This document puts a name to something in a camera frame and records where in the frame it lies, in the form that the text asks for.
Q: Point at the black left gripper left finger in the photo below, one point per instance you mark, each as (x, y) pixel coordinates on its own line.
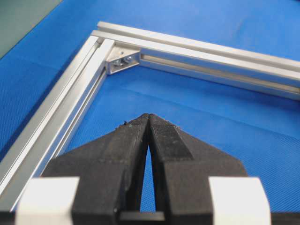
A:
(110, 168)

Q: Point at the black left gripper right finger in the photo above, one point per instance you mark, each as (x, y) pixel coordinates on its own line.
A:
(181, 166)

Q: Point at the silver aluminium extrusion frame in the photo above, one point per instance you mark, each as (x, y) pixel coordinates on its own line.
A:
(113, 48)

